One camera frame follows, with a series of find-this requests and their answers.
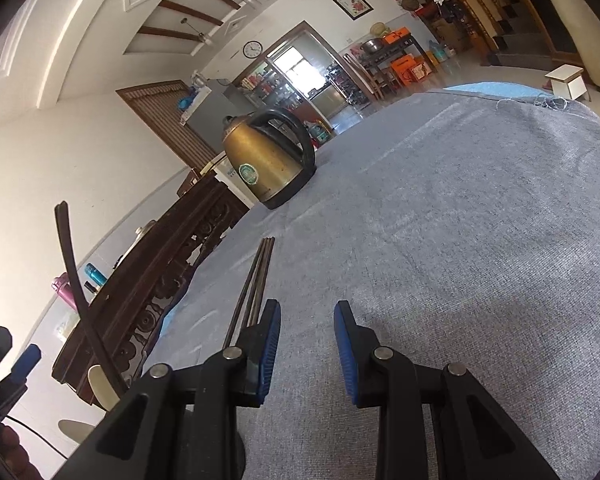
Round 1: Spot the grey tablecloth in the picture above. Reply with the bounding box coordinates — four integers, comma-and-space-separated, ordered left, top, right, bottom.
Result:
142, 89, 600, 480

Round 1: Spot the framed flower picture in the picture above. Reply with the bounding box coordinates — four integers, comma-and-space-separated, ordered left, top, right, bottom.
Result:
333, 0, 374, 22

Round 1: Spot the kitchen window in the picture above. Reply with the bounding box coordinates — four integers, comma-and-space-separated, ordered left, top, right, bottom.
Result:
272, 46, 323, 92

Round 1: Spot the metal pot with lid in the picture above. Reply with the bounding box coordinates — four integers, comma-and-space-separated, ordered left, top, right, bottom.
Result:
130, 220, 158, 248

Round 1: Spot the wooden staircase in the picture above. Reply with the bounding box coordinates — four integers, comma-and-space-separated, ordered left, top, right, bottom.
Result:
450, 0, 588, 68

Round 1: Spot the black cable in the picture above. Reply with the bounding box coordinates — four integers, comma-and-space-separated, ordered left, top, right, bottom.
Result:
5, 414, 73, 461

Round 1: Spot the white chest freezer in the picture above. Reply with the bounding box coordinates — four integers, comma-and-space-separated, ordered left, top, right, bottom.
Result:
202, 152, 256, 208

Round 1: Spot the light blue table cover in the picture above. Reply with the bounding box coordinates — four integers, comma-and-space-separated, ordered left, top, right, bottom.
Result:
157, 81, 538, 351

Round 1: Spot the dark wooden side table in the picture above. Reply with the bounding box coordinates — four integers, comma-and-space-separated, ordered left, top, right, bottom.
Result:
352, 35, 428, 86

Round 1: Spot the metal rack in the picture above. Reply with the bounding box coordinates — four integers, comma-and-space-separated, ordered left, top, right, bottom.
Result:
325, 62, 371, 106

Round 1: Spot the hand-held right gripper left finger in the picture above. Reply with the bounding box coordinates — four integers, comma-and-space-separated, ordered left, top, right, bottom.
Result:
50, 299, 282, 480

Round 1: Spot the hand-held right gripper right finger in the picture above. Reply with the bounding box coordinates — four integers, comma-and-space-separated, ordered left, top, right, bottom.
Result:
333, 300, 563, 480

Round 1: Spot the grey refrigerator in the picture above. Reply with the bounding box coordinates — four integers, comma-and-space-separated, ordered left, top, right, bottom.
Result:
187, 80, 253, 153

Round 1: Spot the gold electric kettle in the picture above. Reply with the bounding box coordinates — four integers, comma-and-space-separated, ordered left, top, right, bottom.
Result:
222, 109, 317, 211

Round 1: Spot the small white stool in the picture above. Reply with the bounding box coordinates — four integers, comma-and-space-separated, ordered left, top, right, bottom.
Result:
545, 65, 592, 102

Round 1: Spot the pink water bottle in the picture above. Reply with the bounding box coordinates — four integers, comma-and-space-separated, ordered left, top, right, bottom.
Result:
51, 272, 83, 316

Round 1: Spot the cardboard box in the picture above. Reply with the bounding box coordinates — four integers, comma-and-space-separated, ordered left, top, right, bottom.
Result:
432, 17, 468, 51

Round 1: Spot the green water container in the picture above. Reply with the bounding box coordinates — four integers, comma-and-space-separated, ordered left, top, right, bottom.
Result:
305, 120, 333, 148

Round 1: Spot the striped wooden door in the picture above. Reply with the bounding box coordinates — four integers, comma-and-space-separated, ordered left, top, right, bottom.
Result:
116, 80, 218, 171

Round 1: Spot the carved wooden sideboard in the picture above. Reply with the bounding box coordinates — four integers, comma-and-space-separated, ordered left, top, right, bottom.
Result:
51, 175, 251, 406

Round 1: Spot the glass bottle cabinet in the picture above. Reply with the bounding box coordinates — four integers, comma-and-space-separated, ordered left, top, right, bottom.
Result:
235, 60, 301, 111

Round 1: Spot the person's left hand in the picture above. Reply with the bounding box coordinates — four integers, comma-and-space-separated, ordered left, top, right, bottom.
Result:
0, 422, 46, 480

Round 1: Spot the wooden dining chair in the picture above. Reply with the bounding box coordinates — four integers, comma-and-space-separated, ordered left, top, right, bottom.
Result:
345, 52, 388, 101

